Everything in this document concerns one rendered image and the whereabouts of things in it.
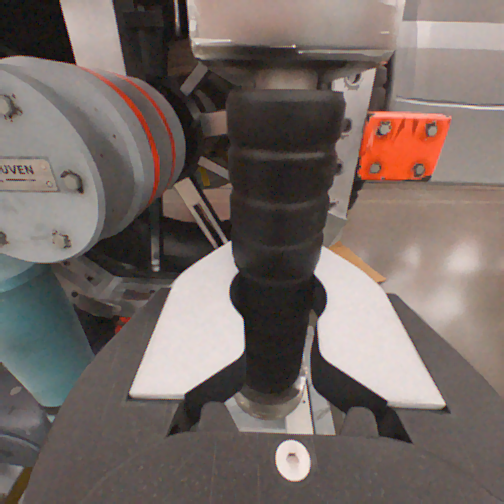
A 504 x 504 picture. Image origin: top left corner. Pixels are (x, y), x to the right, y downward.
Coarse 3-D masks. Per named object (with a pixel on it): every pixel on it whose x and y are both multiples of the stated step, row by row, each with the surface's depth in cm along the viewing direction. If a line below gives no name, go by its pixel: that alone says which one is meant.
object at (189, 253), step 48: (0, 0) 30; (48, 0) 35; (0, 48) 32; (48, 48) 41; (144, 48) 31; (192, 96) 35; (192, 144) 41; (192, 192) 41; (144, 240) 55; (192, 240) 58
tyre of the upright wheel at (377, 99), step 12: (384, 72) 30; (372, 96) 31; (384, 96) 32; (372, 108) 32; (360, 180) 37; (348, 204) 39; (108, 264) 47; (120, 276) 48; (132, 276) 48; (144, 276) 48
